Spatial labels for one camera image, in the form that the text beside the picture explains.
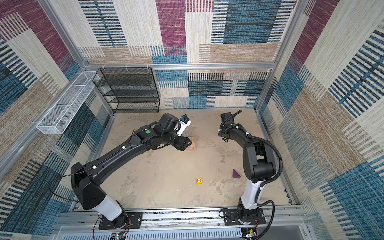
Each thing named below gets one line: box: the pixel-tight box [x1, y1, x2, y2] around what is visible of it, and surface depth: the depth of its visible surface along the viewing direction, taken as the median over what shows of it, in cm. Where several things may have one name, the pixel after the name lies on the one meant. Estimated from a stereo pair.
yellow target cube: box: [196, 178, 203, 185], surface depth 86 cm
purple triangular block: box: [232, 169, 241, 179], surface depth 88 cm
